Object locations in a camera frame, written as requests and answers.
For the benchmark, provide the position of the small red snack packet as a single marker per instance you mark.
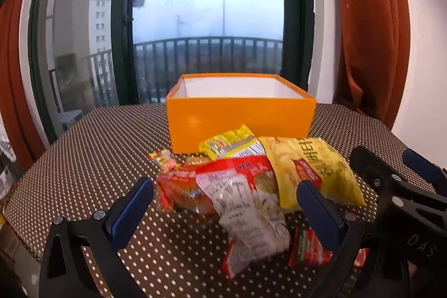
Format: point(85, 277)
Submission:
point(359, 258)
point(307, 249)

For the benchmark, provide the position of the dark green window frame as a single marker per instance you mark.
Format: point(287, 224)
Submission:
point(122, 57)

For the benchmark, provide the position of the tall lamp post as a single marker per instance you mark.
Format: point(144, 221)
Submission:
point(223, 11)

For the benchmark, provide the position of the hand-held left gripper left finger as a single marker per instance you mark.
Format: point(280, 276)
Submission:
point(134, 210)

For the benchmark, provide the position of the small yellow snack packet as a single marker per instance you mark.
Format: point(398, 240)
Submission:
point(223, 142)

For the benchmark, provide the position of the rust orange curtain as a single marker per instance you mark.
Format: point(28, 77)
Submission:
point(370, 22)
point(14, 74)

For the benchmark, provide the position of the red and clear snack packet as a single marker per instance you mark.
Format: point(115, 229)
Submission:
point(244, 214)

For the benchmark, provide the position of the window latch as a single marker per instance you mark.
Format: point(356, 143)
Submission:
point(127, 20)

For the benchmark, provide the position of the pale apartment building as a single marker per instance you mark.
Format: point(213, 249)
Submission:
point(99, 22)

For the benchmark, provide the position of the yellow chips bag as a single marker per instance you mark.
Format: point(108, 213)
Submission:
point(314, 162)

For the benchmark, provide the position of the dark balcony railing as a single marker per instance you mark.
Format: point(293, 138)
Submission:
point(209, 53)

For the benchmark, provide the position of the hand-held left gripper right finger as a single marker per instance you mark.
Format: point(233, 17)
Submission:
point(317, 214)

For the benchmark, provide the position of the white plastic stool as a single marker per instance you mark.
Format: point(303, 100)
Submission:
point(70, 118)

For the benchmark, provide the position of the tiny red yellow packet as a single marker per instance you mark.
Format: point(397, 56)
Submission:
point(164, 160)

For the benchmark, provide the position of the orange bread packet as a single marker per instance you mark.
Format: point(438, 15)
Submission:
point(181, 193)

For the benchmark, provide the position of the brown polka dot tablecloth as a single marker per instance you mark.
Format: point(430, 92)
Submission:
point(104, 151)

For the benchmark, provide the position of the orange cardboard box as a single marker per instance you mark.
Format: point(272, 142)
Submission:
point(237, 123)

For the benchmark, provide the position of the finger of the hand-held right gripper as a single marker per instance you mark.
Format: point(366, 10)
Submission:
point(377, 175)
point(426, 168)

